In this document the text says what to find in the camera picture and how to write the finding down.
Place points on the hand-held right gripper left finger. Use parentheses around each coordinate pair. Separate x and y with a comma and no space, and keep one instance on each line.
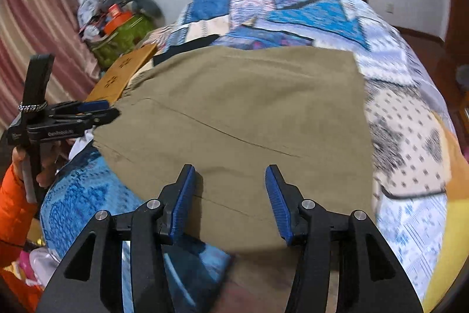
(182,203)

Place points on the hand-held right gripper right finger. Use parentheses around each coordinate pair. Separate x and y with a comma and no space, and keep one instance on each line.
(279,203)

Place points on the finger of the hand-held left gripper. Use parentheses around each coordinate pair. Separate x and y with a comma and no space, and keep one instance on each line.
(93,107)
(104,117)

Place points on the olive khaki pants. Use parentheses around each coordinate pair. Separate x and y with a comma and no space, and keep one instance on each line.
(238,137)

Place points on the person's left hand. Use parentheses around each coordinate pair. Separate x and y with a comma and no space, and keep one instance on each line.
(49,166)

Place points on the wooden headboard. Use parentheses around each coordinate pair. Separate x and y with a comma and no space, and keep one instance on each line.
(117,76)

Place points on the green patterned bag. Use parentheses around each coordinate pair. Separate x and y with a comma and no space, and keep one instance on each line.
(119,38)

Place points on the striped pink curtain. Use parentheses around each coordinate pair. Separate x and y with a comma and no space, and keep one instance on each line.
(40,38)

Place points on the orange box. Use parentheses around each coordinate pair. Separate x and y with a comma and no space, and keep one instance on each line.
(116,18)

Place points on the blue patchwork bed quilt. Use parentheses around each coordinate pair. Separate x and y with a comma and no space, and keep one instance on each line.
(329,78)

